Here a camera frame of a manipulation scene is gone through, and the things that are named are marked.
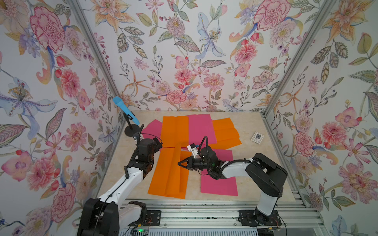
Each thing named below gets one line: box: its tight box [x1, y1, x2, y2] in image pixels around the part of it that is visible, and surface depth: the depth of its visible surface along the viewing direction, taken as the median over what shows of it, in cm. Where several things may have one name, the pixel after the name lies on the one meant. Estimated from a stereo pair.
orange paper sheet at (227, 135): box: [208, 117, 243, 150], surface depth 112 cm
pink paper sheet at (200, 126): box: [187, 114, 217, 147], surface depth 116 cm
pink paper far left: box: [141, 118, 163, 140], surface depth 116 cm
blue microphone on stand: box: [113, 96, 141, 126], surface depth 92 cm
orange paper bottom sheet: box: [147, 147, 192, 200], surface depth 86 cm
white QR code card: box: [251, 131, 265, 145], surface depth 106 cm
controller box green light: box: [130, 227, 150, 236], surface depth 75 cm
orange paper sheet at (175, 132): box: [160, 116, 189, 148], surface depth 113 cm
